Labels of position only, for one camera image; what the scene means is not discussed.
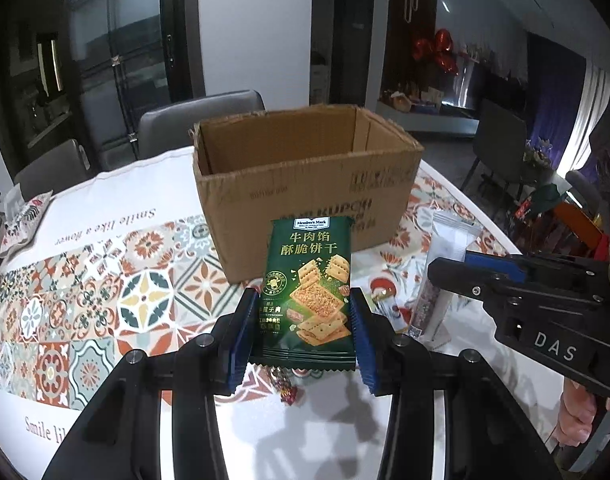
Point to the green cracker packet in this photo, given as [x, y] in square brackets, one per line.
[305, 285]

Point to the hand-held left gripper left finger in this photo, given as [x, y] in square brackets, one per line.
[241, 340]

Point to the small red wrapped candy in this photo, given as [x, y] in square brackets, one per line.
[285, 391]

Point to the person's right hand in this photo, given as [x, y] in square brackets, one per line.
[577, 412]

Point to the glass sliding door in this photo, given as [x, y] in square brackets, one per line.
[130, 60]

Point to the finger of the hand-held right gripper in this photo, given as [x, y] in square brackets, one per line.
[460, 277]
[495, 262]

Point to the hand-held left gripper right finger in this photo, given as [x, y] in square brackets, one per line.
[364, 345]

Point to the dark dining chair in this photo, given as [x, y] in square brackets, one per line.
[500, 140]

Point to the grey dining chair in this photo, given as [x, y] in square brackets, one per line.
[50, 165]
[200, 120]

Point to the white curtain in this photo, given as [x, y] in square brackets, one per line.
[582, 115]

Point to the red snack bag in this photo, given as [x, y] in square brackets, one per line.
[527, 208]

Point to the cardboard box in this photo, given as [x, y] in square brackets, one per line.
[295, 190]

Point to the low white sideboard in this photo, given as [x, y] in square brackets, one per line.
[425, 116]

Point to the flower bouquet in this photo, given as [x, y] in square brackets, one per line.
[537, 156]

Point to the floral print bag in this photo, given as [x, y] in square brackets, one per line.
[25, 217]

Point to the long clear snack packet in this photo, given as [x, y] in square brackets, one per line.
[447, 240]

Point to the red heart balloons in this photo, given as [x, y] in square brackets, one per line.
[435, 52]

